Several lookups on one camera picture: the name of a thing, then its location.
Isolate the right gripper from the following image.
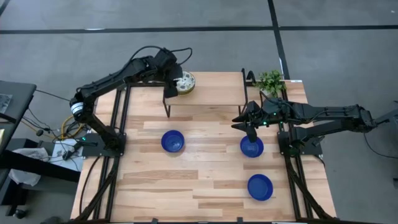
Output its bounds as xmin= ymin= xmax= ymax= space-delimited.
xmin=230 ymin=100 xmax=268 ymax=131

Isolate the yellow pear-print ceramic bowl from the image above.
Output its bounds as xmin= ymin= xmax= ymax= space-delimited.
xmin=175 ymin=70 xmax=197 ymax=94
xmin=177 ymin=83 xmax=197 ymax=95
xmin=178 ymin=85 xmax=197 ymax=96

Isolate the blue-violet plastic bowl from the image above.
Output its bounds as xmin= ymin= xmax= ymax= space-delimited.
xmin=247 ymin=174 xmax=274 ymax=202
xmin=239 ymin=135 xmax=265 ymax=159
xmin=160 ymin=129 xmax=185 ymax=153

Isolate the wooden shelf with black legs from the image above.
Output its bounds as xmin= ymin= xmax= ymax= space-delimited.
xmin=162 ymin=67 xmax=249 ymax=119

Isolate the small potted green plant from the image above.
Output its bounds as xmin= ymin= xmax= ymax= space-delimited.
xmin=253 ymin=69 xmax=287 ymax=98

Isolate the white printed paper sheet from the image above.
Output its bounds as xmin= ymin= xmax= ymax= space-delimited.
xmin=50 ymin=138 xmax=84 ymax=172

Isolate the dark grey equipment stand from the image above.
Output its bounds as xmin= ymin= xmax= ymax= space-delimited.
xmin=373 ymin=100 xmax=398 ymax=128

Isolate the black low bench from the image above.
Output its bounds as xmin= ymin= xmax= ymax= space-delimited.
xmin=0 ymin=148 xmax=82 ymax=184

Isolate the white crumpled plastic bag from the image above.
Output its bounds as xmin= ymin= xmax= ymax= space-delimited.
xmin=7 ymin=146 xmax=50 ymax=187

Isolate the black caster wheel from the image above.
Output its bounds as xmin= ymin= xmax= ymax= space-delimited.
xmin=12 ymin=208 xmax=28 ymax=220

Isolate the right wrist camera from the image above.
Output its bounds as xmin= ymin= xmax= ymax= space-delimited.
xmin=246 ymin=126 xmax=259 ymax=144

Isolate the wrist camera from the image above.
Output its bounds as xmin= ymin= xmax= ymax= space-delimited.
xmin=163 ymin=81 xmax=179 ymax=99
xmin=246 ymin=126 xmax=259 ymax=144

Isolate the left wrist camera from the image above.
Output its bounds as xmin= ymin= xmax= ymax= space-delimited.
xmin=163 ymin=81 xmax=179 ymax=99

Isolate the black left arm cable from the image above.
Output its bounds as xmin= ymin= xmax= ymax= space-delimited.
xmin=129 ymin=45 xmax=193 ymax=67

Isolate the black aluminium table frame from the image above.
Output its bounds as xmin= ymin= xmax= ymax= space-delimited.
xmin=70 ymin=67 xmax=338 ymax=224

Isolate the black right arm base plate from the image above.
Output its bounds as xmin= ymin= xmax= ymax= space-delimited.
xmin=277 ymin=130 xmax=323 ymax=157

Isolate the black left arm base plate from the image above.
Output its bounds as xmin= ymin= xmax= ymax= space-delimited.
xmin=83 ymin=133 xmax=127 ymax=157

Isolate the yellow cable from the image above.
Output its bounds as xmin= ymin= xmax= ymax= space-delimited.
xmin=60 ymin=114 xmax=85 ymax=141

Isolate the thin black power cable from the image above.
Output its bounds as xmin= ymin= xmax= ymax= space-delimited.
xmin=34 ymin=89 xmax=72 ymax=103

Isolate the black floor cable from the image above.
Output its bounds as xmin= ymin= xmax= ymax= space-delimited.
xmin=363 ymin=132 xmax=398 ymax=160

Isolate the black cable with plug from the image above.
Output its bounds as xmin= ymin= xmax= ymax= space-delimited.
xmin=21 ymin=107 xmax=52 ymax=138

